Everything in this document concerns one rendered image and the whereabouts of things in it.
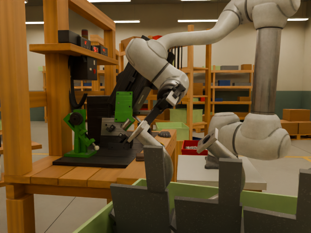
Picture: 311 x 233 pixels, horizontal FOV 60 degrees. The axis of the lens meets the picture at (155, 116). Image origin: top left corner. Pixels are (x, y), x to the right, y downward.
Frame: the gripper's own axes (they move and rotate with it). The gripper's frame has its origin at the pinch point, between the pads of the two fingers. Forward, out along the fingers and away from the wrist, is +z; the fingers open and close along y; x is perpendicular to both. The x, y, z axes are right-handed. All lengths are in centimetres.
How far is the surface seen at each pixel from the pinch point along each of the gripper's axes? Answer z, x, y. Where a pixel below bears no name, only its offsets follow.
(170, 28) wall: -1014, -105, -171
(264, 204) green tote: -4.8, 44.4, 0.7
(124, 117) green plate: -87, -6, -58
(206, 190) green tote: -6.8, 30.4, -10.9
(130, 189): 17.1, 6.8, -11.0
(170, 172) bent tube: 13.5, 11.0, -1.8
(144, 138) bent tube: 13.8, 0.6, 0.5
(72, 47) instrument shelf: -69, -54, -37
